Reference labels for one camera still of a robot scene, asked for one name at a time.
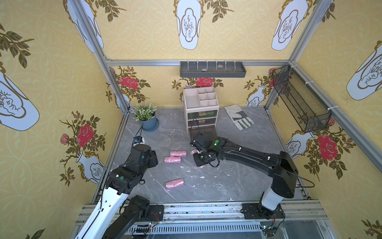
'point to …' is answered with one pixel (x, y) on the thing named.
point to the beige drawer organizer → (201, 106)
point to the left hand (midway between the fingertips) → (152, 153)
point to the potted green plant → (145, 114)
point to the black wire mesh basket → (311, 114)
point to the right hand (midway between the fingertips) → (197, 163)
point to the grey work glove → (240, 119)
